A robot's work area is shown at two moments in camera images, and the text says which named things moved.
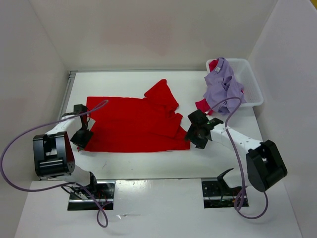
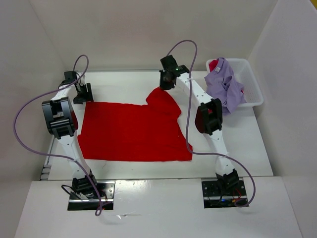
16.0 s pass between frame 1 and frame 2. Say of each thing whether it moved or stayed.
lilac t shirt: stayed
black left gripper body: moved
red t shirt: moved
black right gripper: moved
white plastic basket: stayed
